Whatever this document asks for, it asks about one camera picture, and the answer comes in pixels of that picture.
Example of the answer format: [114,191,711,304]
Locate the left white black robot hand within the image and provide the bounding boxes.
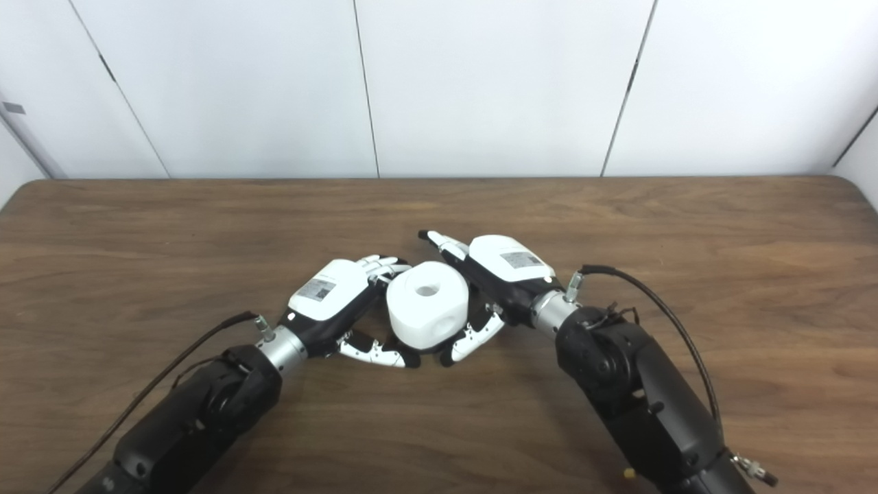
[278,255,420,369]

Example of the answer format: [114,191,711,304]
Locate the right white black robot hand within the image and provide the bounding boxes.
[418,230,558,368]

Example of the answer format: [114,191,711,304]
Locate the round white plastic piece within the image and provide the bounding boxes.
[386,261,471,352]

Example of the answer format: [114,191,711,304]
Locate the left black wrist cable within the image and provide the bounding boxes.
[45,311,276,494]

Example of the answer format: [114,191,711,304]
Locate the silver elbow cable connector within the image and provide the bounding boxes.
[731,454,779,488]

